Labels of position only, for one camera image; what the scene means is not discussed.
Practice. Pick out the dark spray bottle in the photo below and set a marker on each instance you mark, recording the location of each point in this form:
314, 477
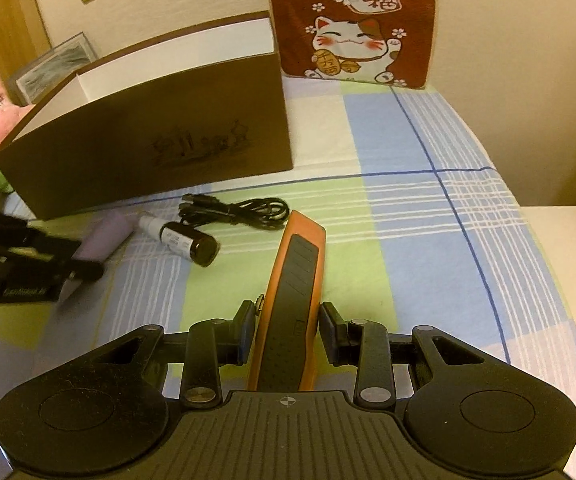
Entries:
185, 241

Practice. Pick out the orange black utility knife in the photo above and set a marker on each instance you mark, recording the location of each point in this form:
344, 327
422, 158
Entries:
284, 352

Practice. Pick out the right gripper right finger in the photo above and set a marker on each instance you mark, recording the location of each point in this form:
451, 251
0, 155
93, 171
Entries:
364, 345

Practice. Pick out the purple tube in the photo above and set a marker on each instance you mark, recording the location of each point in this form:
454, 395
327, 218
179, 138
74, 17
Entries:
106, 237

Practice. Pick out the checkered bed sheet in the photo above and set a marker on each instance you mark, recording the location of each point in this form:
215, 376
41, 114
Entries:
421, 229

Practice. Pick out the red lucky cat cushion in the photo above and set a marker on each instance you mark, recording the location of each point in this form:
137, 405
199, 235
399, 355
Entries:
376, 41

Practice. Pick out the framed picture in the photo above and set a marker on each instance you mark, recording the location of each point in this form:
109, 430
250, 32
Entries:
32, 82

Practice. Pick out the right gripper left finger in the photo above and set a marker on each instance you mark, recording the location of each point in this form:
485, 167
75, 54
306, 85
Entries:
211, 344

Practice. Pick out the brown cardboard box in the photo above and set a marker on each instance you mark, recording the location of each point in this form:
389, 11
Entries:
199, 105

